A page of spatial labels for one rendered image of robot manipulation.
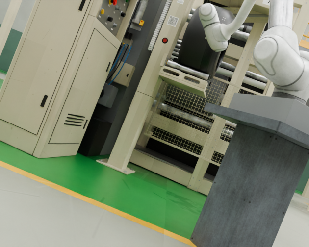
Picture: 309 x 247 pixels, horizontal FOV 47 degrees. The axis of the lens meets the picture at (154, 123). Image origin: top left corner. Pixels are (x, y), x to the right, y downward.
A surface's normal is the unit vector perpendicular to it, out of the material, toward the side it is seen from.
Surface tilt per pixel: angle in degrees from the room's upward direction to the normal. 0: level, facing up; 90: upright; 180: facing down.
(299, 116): 90
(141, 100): 90
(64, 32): 90
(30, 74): 90
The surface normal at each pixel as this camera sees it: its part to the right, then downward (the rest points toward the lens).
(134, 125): -0.18, -0.05
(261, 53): -0.68, -0.21
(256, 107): -0.82, -0.32
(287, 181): 0.43, 0.19
